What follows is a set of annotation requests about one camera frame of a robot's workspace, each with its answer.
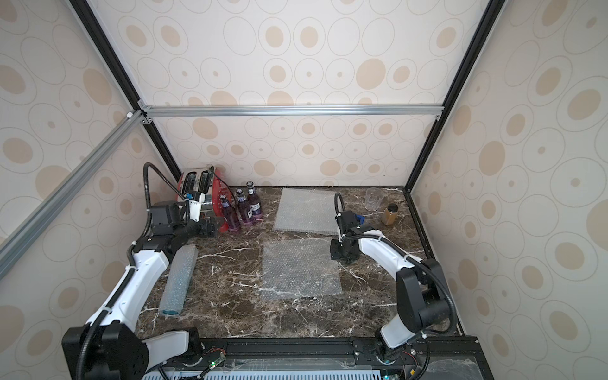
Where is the horizontal aluminium frame bar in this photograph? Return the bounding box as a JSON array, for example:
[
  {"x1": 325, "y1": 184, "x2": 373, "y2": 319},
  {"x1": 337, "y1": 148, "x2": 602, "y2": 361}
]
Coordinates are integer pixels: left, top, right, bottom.
[{"x1": 132, "y1": 104, "x2": 444, "y2": 118}]

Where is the brown spice jar black lid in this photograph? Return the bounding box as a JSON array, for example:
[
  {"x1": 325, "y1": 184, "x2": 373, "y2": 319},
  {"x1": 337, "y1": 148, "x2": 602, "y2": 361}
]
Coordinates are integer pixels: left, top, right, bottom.
[{"x1": 382, "y1": 203, "x2": 399, "y2": 226}]

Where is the diagonal aluminium frame bar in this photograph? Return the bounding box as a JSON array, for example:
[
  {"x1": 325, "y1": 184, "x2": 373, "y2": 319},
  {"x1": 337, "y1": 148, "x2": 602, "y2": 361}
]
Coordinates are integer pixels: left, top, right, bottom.
[{"x1": 1, "y1": 110, "x2": 143, "y2": 277}]

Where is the black toaster power cord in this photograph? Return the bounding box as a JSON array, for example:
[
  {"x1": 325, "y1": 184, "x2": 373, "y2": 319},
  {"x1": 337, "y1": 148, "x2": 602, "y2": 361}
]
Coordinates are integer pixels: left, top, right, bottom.
[{"x1": 207, "y1": 165, "x2": 238, "y2": 208}]

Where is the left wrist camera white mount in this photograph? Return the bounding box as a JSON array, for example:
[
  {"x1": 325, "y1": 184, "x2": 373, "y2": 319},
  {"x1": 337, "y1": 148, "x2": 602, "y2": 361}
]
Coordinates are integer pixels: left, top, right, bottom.
[{"x1": 185, "y1": 191, "x2": 205, "y2": 222}]

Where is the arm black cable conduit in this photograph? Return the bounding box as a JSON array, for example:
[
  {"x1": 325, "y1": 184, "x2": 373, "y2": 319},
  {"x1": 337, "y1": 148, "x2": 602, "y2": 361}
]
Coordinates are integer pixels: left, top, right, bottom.
[
  {"x1": 333, "y1": 192, "x2": 459, "y2": 333},
  {"x1": 75, "y1": 162, "x2": 191, "y2": 380}
]

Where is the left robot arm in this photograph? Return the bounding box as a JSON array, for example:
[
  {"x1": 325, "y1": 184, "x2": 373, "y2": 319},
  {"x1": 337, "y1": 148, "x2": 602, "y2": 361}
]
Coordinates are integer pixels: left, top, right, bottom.
[{"x1": 61, "y1": 202, "x2": 223, "y2": 379}]

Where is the black right frame post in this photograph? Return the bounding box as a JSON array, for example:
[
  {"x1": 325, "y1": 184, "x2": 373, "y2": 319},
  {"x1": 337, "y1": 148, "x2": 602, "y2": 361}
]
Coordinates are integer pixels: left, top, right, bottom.
[{"x1": 404, "y1": 0, "x2": 506, "y2": 194}]

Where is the red and chrome toaster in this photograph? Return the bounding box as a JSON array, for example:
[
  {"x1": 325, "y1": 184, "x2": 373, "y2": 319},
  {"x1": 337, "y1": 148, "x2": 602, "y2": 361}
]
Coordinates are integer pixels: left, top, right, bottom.
[{"x1": 178, "y1": 166, "x2": 232, "y2": 233}]

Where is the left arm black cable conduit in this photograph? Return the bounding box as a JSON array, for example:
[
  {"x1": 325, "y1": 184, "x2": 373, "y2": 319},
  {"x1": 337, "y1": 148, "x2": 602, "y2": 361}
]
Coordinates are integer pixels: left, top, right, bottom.
[{"x1": 75, "y1": 162, "x2": 191, "y2": 380}]

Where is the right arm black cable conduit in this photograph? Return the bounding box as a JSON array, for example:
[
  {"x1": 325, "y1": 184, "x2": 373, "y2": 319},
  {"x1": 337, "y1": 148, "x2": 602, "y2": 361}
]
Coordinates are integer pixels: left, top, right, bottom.
[{"x1": 333, "y1": 192, "x2": 459, "y2": 333}]

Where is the stack of bubble wrap sheets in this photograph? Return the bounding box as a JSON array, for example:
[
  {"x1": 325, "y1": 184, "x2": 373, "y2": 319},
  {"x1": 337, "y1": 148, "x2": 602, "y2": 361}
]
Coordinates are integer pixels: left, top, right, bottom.
[{"x1": 273, "y1": 188, "x2": 337, "y2": 236}]

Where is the clear drinking glass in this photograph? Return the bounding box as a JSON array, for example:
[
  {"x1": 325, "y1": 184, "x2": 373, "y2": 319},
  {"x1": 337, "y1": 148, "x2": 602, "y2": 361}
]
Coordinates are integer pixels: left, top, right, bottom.
[{"x1": 364, "y1": 188, "x2": 385, "y2": 212}]

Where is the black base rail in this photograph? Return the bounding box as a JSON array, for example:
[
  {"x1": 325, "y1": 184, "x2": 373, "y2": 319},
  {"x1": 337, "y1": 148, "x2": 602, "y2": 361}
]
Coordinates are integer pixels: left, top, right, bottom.
[{"x1": 84, "y1": 336, "x2": 495, "y2": 380}]

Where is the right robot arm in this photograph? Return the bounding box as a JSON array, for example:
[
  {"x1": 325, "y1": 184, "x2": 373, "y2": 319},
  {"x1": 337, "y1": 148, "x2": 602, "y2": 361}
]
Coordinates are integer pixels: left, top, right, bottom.
[{"x1": 330, "y1": 211, "x2": 457, "y2": 349}]

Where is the black frame post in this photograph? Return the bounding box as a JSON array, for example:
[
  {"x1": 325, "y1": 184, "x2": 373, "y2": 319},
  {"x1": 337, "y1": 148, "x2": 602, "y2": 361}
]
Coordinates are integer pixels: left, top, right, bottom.
[
  {"x1": 68, "y1": 0, "x2": 182, "y2": 181},
  {"x1": 404, "y1": 0, "x2": 506, "y2": 194}
]

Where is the black left frame post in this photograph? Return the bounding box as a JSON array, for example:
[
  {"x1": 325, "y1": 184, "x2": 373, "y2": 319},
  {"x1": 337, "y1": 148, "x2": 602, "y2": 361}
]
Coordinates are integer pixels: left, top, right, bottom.
[{"x1": 68, "y1": 0, "x2": 182, "y2": 181}]

